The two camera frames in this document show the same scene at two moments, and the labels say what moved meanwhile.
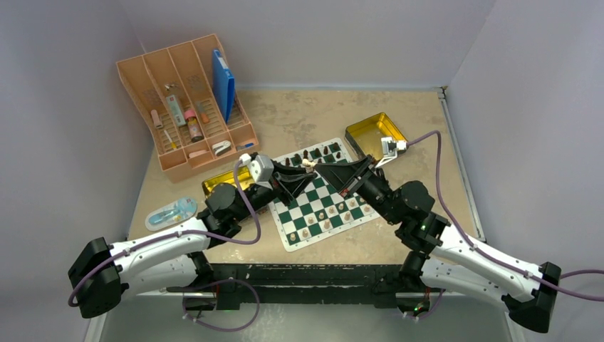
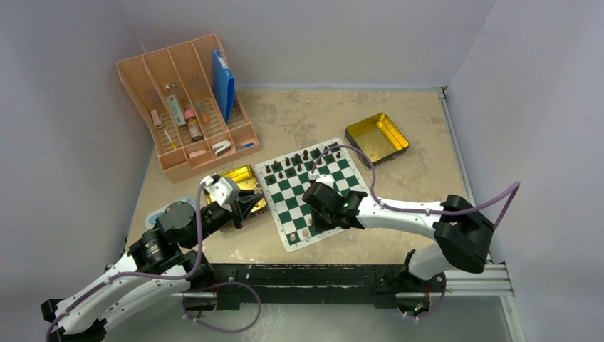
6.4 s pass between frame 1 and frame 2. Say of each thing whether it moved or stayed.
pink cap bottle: stayed
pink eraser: stayed
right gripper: moved
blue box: stayed
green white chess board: stayed
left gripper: moved
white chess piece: moved
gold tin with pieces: stayed
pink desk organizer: stayed
